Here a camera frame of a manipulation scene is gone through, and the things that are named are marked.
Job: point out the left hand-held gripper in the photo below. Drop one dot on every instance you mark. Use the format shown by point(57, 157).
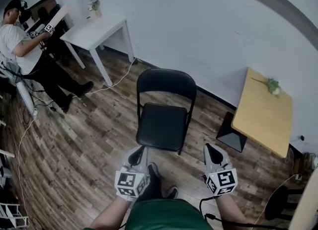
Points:
point(129, 181)

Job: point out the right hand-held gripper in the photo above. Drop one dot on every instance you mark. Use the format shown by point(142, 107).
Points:
point(222, 180)

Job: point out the black folding chair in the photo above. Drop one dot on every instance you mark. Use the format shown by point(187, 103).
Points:
point(162, 122)

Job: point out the person's left forearm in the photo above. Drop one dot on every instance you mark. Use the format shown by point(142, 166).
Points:
point(111, 214)

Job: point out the person's right forearm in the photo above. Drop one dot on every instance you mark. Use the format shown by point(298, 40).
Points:
point(231, 211)

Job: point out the black table base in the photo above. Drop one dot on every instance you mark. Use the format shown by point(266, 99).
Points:
point(229, 134)

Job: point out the person's left leg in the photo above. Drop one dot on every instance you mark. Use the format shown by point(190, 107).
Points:
point(152, 184)

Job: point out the person's right shoe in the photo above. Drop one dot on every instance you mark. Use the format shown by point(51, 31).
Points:
point(172, 192)

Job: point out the yellow wooden table top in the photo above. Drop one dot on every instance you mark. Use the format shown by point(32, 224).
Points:
point(264, 114)

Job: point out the person's green shirt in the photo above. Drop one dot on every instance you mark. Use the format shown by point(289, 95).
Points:
point(166, 215)

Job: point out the black round stool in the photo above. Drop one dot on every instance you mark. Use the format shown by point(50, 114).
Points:
point(283, 201)

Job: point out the artificial flower stem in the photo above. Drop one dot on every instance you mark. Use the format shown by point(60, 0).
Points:
point(272, 86)

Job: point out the white curved furniture edge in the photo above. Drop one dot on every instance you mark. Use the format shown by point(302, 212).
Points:
point(304, 204)

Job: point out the white power strip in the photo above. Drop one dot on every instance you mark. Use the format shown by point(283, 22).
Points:
point(35, 111)

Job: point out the white leaning panel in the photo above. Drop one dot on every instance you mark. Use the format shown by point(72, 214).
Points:
point(24, 95)

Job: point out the white table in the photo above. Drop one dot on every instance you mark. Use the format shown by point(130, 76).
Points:
point(92, 34)

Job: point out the white metal rack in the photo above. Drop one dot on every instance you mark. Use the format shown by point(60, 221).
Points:
point(12, 214)

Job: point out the vase with flowers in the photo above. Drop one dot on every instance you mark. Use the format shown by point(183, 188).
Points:
point(95, 6)

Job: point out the beige board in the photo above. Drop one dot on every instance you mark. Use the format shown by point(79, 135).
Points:
point(59, 15)

